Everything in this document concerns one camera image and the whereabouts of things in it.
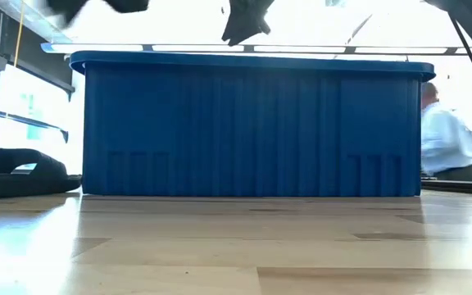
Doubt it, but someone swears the yellow hanging cable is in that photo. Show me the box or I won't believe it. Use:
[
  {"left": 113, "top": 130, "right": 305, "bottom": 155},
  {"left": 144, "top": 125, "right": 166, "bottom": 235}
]
[{"left": 12, "top": 0, "right": 26, "bottom": 69}]

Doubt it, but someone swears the black slide sandal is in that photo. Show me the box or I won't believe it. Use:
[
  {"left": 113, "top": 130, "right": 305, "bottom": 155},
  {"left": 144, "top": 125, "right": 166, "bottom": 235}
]
[{"left": 0, "top": 147, "right": 83, "bottom": 202}]

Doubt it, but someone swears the dark metal rack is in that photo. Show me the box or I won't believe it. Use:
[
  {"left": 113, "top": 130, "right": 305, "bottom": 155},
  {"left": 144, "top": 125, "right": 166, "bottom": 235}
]
[{"left": 0, "top": 0, "right": 76, "bottom": 99}]

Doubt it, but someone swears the blue plastic bin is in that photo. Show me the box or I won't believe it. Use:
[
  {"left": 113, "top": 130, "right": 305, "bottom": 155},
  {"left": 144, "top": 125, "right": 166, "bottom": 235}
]
[{"left": 69, "top": 50, "right": 437, "bottom": 197}]

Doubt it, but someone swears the black aluminium extrusion frame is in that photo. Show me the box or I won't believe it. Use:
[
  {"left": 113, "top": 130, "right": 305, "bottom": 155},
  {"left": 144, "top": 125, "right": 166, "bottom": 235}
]
[{"left": 420, "top": 177, "right": 472, "bottom": 197}]

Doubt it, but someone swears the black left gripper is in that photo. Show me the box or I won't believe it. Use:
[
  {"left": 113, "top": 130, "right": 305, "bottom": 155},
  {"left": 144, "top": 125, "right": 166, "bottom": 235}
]
[{"left": 46, "top": 0, "right": 151, "bottom": 26}]

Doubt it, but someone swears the person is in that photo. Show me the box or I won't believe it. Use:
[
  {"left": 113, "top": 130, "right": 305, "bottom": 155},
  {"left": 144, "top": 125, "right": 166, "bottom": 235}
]
[{"left": 420, "top": 81, "right": 472, "bottom": 183}]

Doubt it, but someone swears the thin dark shelf rail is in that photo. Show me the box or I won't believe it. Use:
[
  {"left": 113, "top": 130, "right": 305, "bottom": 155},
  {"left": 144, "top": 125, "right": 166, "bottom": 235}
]
[{"left": 0, "top": 103, "right": 70, "bottom": 144}]

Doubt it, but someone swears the horizontal window rail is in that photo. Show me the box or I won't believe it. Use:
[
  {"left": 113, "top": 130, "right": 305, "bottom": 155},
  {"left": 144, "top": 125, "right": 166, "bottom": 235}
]
[{"left": 41, "top": 42, "right": 472, "bottom": 57}]

